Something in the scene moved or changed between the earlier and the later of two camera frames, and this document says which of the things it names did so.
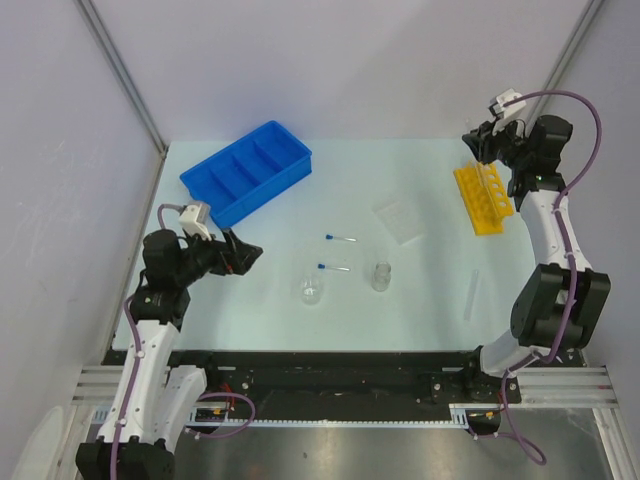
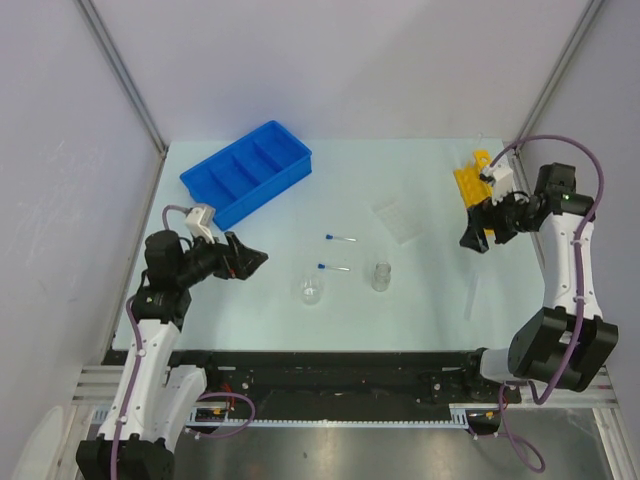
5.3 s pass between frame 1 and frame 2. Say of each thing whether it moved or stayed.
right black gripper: moved
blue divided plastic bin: stayed
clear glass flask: stayed
